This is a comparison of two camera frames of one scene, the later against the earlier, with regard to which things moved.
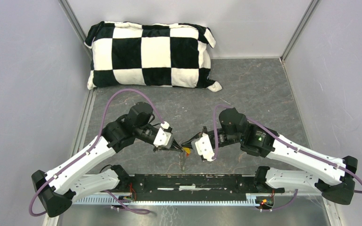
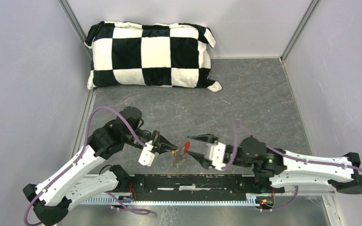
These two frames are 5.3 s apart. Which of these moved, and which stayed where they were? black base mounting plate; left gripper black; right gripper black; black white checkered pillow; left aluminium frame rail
Moved: left gripper black; right gripper black
Stayed: left aluminium frame rail; black white checkered pillow; black base mounting plate
